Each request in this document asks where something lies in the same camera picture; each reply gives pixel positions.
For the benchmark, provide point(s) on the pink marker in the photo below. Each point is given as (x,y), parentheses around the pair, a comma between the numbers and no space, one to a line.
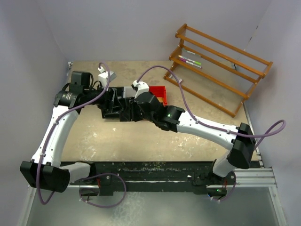
(190,63)

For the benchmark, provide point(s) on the black plastic bin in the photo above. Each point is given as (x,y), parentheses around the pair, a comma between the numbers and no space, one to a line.
(110,113)

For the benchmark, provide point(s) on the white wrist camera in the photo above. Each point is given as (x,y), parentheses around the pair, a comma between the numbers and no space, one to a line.
(104,77)
(139,87)

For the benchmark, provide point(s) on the wooden tiered rack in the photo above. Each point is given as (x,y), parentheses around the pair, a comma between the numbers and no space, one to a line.
(229,75)

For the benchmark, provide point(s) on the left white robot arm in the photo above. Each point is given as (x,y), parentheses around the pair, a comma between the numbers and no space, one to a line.
(44,170)

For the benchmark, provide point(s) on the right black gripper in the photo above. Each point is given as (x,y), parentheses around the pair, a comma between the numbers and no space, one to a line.
(130,112)

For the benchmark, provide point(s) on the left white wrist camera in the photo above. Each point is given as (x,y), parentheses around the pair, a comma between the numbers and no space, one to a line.
(104,77)

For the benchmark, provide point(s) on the white plastic bin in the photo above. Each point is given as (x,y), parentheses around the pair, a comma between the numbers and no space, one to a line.
(128,91)

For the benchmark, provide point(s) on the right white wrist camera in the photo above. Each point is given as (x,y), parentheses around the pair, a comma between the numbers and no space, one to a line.
(139,87)

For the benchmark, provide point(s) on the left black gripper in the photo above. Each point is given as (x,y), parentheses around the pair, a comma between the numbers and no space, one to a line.
(110,103)

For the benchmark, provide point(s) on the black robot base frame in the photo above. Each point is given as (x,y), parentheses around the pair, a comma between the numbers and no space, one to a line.
(106,177)

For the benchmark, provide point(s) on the red plastic bin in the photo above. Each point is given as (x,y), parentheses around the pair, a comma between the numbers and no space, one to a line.
(160,93)

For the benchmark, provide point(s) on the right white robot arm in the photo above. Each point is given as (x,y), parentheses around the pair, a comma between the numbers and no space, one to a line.
(237,140)

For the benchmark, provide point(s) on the green capped marker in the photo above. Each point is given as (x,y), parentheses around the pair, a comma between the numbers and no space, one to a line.
(190,60)

